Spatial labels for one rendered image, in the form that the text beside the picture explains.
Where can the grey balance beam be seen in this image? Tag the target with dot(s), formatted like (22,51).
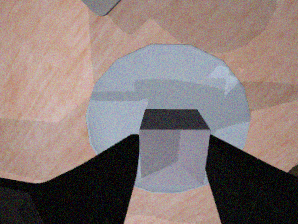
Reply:
(101,7)

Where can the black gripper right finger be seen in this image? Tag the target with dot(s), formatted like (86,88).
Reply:
(248,191)

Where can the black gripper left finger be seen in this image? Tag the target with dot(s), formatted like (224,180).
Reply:
(96,192)

